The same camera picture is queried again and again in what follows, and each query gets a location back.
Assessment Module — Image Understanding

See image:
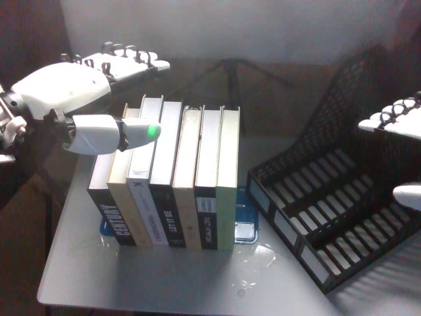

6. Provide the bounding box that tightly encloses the black book Let It Be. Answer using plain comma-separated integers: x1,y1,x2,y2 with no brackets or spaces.
148,99,187,249

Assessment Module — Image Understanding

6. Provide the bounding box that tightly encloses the cream spine book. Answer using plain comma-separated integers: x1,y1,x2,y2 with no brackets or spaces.
107,102,153,248

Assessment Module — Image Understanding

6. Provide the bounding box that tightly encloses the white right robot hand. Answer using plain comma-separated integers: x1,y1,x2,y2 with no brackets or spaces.
357,91,421,212

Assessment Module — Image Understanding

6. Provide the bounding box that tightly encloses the white book with K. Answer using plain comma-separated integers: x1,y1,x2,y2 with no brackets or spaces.
126,94,169,247

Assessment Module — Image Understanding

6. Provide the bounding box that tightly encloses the beige book with small emblem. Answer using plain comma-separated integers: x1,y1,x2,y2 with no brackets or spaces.
172,104,203,250

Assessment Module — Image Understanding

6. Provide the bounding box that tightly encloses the light green book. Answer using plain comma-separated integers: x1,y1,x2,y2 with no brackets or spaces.
215,104,241,251

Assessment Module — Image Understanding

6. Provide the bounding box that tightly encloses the black tripod stand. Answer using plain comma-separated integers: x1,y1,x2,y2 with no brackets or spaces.
170,57,297,136

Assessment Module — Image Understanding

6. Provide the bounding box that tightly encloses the black mesh file rack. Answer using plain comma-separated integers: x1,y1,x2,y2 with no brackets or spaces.
246,44,421,296

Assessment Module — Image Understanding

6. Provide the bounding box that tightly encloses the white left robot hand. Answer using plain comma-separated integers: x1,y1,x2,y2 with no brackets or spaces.
9,41,171,155

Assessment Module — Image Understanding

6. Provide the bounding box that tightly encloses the black book titled Century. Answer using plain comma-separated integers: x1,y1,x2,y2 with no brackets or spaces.
86,153,137,247

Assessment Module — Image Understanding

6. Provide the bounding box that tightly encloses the black book with white label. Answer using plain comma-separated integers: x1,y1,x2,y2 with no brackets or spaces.
194,104,225,250

